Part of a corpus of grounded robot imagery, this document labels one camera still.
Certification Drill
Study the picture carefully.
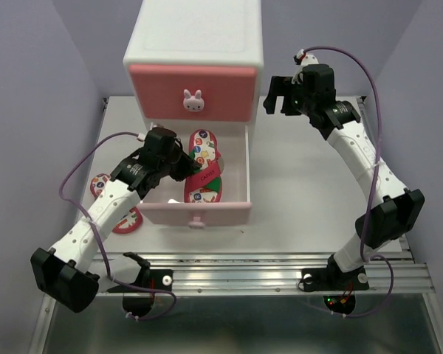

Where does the white shoe cabinet body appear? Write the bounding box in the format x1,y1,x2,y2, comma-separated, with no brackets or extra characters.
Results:
123,1,264,124

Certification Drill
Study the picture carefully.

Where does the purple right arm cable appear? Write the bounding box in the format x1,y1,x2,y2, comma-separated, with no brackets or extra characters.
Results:
302,45,394,320

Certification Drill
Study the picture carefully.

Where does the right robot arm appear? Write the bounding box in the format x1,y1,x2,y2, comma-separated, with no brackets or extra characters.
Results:
263,63,425,288

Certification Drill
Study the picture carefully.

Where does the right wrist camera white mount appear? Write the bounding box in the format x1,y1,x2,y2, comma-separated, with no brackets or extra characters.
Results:
291,49,319,84

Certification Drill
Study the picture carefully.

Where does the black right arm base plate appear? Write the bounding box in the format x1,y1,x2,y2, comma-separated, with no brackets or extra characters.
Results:
298,267,370,294

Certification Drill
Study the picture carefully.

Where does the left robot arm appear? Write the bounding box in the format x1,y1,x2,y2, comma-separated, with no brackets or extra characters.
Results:
30,126,200,313

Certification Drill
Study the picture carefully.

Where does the red patterned slipper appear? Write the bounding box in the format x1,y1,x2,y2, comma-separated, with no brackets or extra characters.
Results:
90,172,144,235
184,129,222,204

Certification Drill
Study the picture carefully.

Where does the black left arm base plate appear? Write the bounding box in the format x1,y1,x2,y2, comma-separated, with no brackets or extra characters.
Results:
106,268,174,294

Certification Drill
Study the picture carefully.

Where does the aluminium rail frame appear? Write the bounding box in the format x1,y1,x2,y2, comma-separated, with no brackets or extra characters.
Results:
30,110,443,353

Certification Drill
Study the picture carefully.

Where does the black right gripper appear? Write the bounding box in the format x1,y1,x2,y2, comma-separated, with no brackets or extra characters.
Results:
263,75,315,117

